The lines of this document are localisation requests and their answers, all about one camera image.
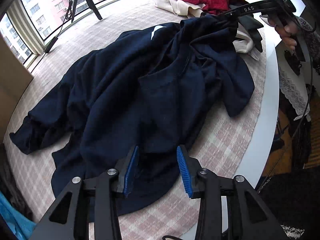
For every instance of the grey wooden board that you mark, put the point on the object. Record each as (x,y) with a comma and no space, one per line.
(14,79)

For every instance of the navy blue sweatshirt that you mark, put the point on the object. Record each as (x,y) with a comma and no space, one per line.
(150,88)

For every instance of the cream knit sweater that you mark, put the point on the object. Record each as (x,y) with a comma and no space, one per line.
(180,7)

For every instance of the blue folded garment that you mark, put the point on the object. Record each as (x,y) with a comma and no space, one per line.
(19,225)

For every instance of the grey knit sleeve forearm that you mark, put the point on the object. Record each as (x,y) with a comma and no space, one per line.
(312,41)

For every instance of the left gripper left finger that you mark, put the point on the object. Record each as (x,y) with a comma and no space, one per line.
(67,217)

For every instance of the dark grey folded garment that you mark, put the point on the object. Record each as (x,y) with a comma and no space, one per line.
(9,187)

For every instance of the person's right hand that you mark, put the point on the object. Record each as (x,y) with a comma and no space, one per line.
(286,33)

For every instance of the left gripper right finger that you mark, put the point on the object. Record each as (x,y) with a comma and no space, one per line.
(230,208)

